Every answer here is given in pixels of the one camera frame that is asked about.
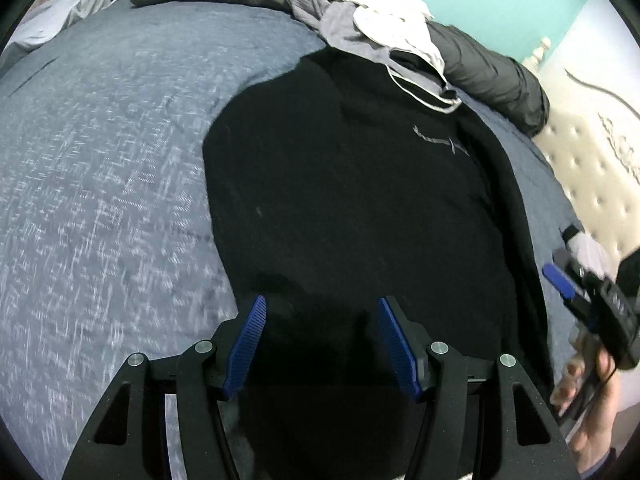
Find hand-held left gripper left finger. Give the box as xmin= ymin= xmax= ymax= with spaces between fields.
xmin=60 ymin=294 xmax=268 ymax=480

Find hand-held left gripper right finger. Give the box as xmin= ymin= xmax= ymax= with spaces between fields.
xmin=377 ymin=296 xmax=581 ymax=480

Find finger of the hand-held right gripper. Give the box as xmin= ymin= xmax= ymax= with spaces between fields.
xmin=552 ymin=249 xmax=601 ymax=291
xmin=542 ymin=262 xmax=596 ymax=331

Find black sweatshirt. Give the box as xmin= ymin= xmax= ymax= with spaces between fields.
xmin=202 ymin=45 xmax=556 ymax=480

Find person's right forearm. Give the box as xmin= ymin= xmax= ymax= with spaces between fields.
xmin=580 ymin=447 xmax=621 ymax=480

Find person's right hand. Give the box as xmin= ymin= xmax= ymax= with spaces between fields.
xmin=550 ymin=332 xmax=623 ymax=473

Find cream tufted headboard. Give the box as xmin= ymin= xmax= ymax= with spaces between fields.
xmin=520 ymin=35 xmax=640 ymax=281

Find black white-trimmed shorts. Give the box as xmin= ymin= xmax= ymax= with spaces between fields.
xmin=387 ymin=49 xmax=463 ymax=113

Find white garment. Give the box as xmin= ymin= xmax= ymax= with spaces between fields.
xmin=315 ymin=0 xmax=446 ymax=88

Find grey garment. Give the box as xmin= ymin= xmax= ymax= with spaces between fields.
xmin=286 ymin=0 xmax=451 ymax=106

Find light grey blanket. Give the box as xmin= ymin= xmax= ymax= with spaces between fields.
xmin=10 ymin=0 xmax=118 ymax=51

